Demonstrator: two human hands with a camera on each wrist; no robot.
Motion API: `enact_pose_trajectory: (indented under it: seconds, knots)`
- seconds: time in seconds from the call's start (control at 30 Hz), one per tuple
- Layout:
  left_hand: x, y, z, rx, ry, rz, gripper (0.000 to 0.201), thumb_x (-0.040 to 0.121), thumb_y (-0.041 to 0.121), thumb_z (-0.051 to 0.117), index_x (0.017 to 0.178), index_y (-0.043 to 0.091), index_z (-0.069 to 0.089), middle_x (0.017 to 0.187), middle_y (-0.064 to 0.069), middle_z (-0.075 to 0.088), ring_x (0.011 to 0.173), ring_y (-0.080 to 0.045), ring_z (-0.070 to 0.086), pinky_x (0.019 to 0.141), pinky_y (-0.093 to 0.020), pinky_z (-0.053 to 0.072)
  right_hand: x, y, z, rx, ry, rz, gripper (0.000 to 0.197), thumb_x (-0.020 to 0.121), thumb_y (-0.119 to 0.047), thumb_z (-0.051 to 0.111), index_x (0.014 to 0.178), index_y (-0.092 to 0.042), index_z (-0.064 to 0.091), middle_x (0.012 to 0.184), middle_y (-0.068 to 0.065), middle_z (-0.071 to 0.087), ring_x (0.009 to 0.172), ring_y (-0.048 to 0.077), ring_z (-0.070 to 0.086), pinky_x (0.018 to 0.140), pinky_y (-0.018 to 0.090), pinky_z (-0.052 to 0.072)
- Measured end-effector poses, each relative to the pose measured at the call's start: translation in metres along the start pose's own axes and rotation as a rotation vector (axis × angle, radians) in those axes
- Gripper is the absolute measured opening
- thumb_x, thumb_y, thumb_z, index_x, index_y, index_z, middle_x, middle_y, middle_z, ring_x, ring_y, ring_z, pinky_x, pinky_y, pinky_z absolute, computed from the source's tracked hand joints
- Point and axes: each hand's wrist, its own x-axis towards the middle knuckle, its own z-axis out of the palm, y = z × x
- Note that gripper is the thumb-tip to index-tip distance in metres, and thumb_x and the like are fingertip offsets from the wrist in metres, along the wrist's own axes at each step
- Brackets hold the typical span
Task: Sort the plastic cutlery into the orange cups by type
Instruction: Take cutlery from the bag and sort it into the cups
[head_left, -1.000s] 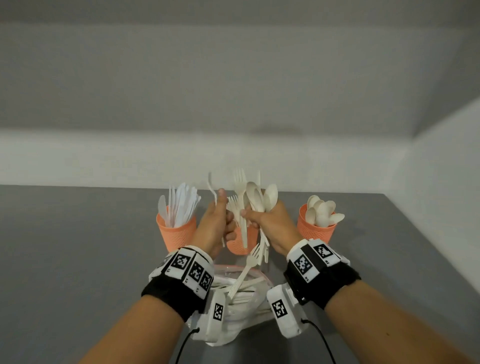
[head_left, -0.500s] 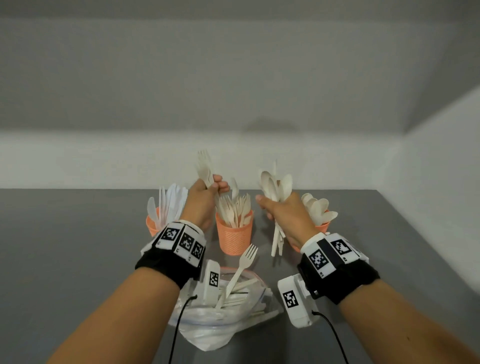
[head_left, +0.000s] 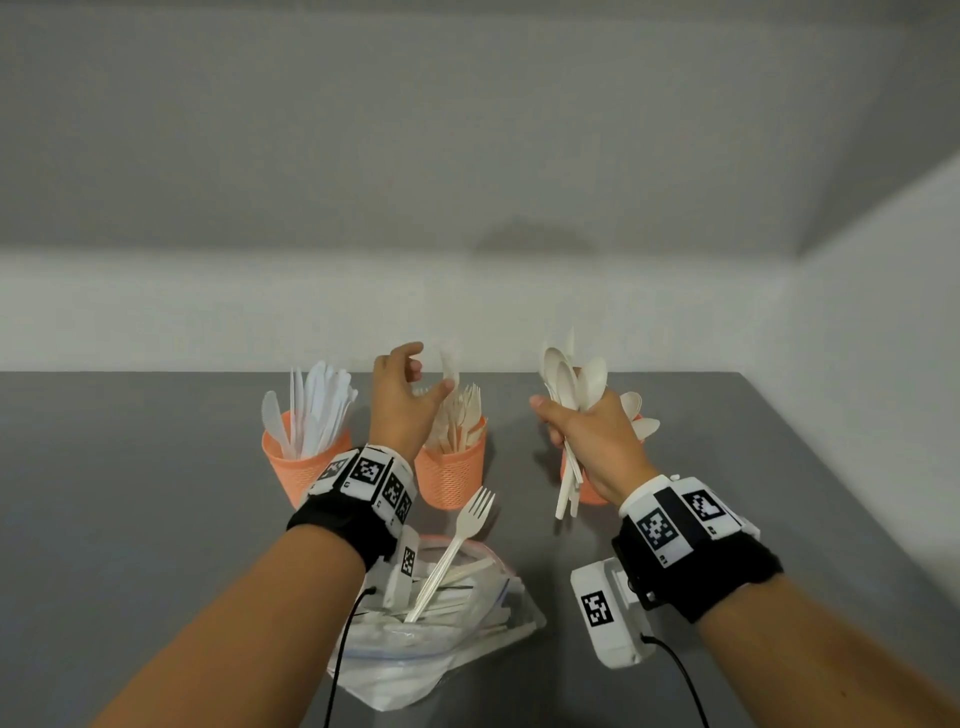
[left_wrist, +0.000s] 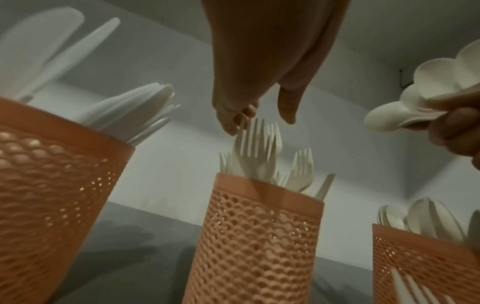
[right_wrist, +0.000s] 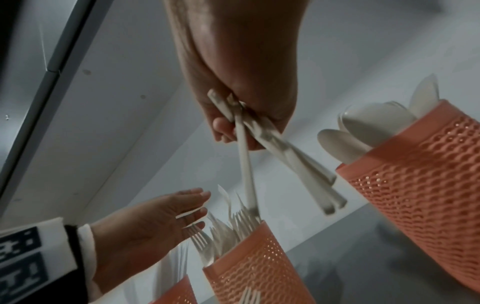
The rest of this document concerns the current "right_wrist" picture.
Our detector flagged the person's left hand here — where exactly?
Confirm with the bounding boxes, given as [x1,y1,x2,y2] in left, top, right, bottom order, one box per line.
[90,187,212,294]

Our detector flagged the person's right hand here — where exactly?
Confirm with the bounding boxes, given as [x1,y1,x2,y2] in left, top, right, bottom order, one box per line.
[164,0,309,151]

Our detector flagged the white plastic fork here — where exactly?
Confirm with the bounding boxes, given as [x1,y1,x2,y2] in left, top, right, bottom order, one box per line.
[232,110,263,219]

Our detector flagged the white plastic utensil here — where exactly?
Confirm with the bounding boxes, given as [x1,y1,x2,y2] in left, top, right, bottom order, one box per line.
[207,89,338,185]
[240,102,348,208]
[258,130,336,215]

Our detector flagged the person's left forearm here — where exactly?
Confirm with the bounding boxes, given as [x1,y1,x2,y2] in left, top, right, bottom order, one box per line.
[63,223,104,304]

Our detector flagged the bunch of white forks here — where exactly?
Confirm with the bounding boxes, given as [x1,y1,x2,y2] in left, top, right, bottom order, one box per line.
[184,184,264,266]

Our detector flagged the white wrist device, black markers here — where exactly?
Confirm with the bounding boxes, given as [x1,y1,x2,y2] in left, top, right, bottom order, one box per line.
[0,216,81,304]

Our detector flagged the bunch of white plastic spoons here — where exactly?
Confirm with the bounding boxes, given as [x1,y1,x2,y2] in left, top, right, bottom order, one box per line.
[316,73,441,165]

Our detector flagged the large orange mesh cutlery holder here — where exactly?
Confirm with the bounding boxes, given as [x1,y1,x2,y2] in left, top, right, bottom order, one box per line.
[334,99,480,293]

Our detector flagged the grey metal frame strip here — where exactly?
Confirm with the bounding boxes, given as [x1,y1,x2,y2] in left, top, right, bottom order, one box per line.
[0,0,114,195]

